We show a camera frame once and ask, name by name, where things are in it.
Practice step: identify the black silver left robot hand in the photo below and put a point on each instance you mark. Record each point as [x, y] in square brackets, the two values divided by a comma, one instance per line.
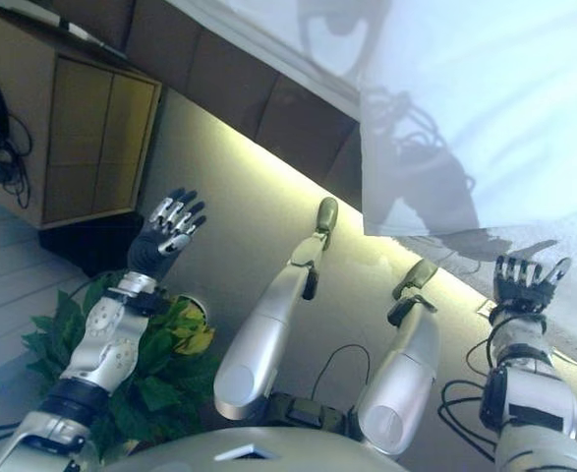
[150, 255]

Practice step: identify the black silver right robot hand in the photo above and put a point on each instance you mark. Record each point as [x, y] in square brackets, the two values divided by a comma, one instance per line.
[524, 290]

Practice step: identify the white duvet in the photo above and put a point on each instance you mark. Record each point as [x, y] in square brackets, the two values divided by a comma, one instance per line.
[514, 98]

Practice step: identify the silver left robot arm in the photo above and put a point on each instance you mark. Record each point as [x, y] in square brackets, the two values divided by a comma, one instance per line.
[106, 344]

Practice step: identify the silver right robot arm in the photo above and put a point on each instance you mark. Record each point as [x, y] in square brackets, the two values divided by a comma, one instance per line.
[534, 408]

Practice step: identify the white printed paper label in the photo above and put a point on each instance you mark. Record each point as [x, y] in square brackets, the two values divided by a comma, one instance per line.
[484, 307]

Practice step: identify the white plant pot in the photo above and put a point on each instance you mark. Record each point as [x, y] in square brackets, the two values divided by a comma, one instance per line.
[197, 305]

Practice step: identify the wooden nightstand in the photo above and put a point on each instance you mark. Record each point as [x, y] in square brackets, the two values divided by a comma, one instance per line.
[86, 147]

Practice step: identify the green potted plant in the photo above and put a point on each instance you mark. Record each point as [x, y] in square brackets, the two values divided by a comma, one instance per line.
[155, 388]

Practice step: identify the silver left robot leg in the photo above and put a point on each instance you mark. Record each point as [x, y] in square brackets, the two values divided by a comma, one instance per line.
[263, 334]

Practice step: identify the silver robot leg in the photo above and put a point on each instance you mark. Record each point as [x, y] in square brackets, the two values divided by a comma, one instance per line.
[263, 334]
[406, 383]

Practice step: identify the silver right robot leg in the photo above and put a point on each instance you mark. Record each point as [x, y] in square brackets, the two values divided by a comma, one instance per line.
[406, 383]

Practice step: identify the grey robot torso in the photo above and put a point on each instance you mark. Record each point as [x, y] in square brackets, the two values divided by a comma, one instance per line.
[248, 450]

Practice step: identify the white mattress sheet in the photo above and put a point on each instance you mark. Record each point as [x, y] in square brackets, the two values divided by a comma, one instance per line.
[248, 29]

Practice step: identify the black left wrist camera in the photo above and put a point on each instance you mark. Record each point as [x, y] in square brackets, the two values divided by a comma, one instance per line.
[145, 301]

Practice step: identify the brown upholstered bed frame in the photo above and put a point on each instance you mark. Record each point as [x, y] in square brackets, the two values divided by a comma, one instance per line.
[244, 108]

